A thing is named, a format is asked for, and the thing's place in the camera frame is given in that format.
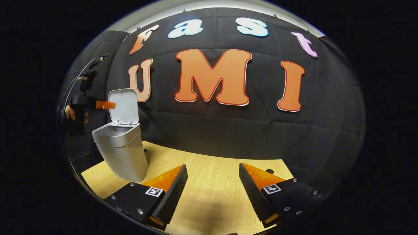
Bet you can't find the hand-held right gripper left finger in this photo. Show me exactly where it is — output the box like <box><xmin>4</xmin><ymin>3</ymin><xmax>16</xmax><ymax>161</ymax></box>
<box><xmin>104</xmin><ymin>164</ymin><xmax>189</xmax><ymax>231</ymax></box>

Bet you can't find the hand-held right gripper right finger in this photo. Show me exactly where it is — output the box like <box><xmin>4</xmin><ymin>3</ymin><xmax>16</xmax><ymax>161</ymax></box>
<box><xmin>239</xmin><ymin>163</ymin><xmax>326</xmax><ymax>228</ymax></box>

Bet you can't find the white desktop garbage bin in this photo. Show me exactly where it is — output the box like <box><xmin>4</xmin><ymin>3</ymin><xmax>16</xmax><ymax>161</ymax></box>
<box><xmin>92</xmin><ymin>88</ymin><xmax>149</xmax><ymax>182</ymax></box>

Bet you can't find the wooden desktop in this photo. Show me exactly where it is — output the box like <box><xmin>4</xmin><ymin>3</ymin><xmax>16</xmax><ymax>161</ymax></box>
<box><xmin>81</xmin><ymin>141</ymin><xmax>294</xmax><ymax>235</ymax></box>

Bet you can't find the black backdrop cloth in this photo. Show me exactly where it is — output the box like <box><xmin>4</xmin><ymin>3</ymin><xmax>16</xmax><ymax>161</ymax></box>
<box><xmin>57</xmin><ymin>7</ymin><xmax>365</xmax><ymax>196</ymax></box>

